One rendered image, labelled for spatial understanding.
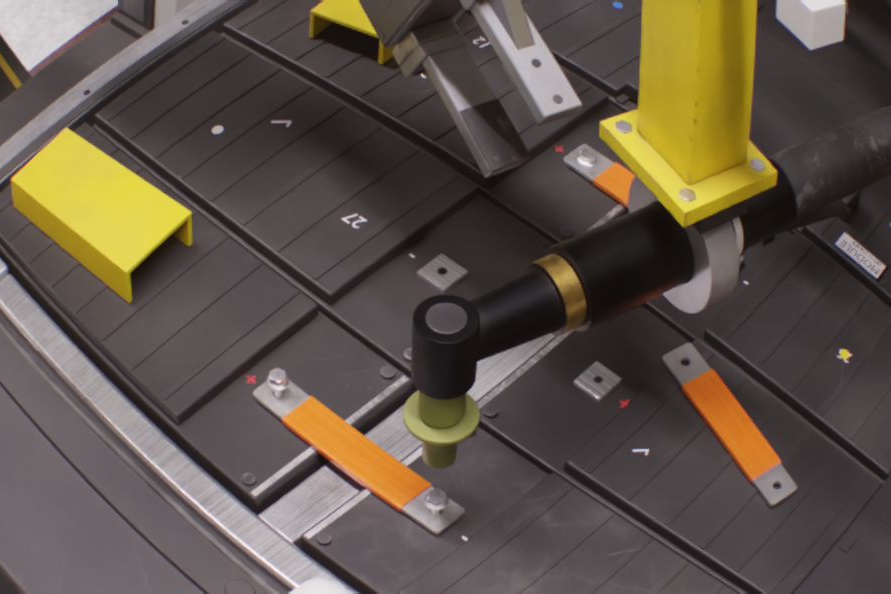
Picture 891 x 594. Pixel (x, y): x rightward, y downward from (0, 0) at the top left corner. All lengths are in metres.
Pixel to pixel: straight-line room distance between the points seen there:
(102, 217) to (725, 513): 0.47
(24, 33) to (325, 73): 1.85
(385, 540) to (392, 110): 0.36
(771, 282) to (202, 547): 0.48
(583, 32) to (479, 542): 0.48
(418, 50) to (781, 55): 0.44
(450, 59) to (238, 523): 0.30
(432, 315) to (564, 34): 0.48
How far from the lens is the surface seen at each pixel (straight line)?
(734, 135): 1.06
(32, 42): 3.20
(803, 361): 1.28
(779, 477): 1.20
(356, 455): 1.20
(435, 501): 1.16
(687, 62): 1.01
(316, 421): 1.22
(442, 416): 1.09
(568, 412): 1.24
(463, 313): 1.06
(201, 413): 1.23
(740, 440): 1.22
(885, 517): 1.19
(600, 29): 1.50
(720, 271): 1.11
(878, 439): 1.25
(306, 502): 1.20
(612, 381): 1.25
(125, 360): 1.25
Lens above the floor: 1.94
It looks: 47 degrees down
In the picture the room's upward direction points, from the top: 3 degrees clockwise
